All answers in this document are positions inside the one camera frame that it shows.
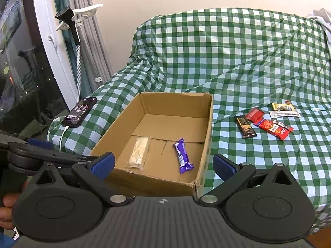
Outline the beige nougat bar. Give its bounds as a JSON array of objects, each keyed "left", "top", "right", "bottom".
[{"left": 127, "top": 137, "right": 150, "bottom": 171}]

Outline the dark brown chocolate bar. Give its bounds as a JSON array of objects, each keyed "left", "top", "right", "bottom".
[{"left": 235, "top": 115, "right": 257, "bottom": 139}]

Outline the purple Cadbury chocolate bar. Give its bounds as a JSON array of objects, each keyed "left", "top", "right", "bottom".
[{"left": 173, "top": 138, "right": 194, "bottom": 174}]

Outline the red KitKat bar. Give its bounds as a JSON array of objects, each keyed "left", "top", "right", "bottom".
[{"left": 254, "top": 119, "right": 291, "bottom": 141}]

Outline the red snack packet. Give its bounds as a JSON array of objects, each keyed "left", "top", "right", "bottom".
[{"left": 246, "top": 108, "right": 265, "bottom": 124}]

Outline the white silver snack wrapper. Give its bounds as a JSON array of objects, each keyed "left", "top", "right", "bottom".
[{"left": 269, "top": 110, "right": 301, "bottom": 119}]

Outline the yellow brown snack bar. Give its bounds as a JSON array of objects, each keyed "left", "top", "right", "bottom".
[{"left": 272, "top": 100, "right": 295, "bottom": 111}]

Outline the red white Nescafe stick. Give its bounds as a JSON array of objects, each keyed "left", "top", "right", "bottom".
[{"left": 272, "top": 119, "right": 293, "bottom": 132}]

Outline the light blue sachet stick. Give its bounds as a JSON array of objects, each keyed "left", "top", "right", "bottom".
[{"left": 311, "top": 107, "right": 326, "bottom": 112}]

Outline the person left hand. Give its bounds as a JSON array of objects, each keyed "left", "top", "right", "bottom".
[{"left": 0, "top": 181, "right": 28, "bottom": 230}]

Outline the black smartphone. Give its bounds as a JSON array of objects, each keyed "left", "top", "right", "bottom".
[{"left": 61, "top": 97, "right": 97, "bottom": 128}]

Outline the brown cardboard box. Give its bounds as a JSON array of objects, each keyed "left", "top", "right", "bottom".
[{"left": 91, "top": 92, "right": 213, "bottom": 197}]

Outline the green checkered cloth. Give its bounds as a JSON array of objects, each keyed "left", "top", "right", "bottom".
[{"left": 47, "top": 8, "right": 330, "bottom": 232}]

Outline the black garment steamer head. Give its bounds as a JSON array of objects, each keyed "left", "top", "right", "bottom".
[{"left": 55, "top": 6, "right": 81, "bottom": 46}]

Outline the white plastic hanger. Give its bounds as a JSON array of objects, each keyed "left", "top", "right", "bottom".
[{"left": 55, "top": 3, "right": 104, "bottom": 31}]

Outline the white grey crumpled fabric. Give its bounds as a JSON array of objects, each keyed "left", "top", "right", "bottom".
[{"left": 308, "top": 8, "right": 331, "bottom": 50}]

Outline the white charging cable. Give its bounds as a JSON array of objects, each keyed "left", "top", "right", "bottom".
[{"left": 58, "top": 125, "right": 70, "bottom": 153}]

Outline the white door frame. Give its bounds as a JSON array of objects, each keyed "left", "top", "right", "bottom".
[{"left": 34, "top": 0, "right": 77, "bottom": 109}]

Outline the white braided steamer hose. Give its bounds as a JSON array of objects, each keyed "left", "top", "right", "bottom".
[{"left": 75, "top": 44, "right": 82, "bottom": 103}]

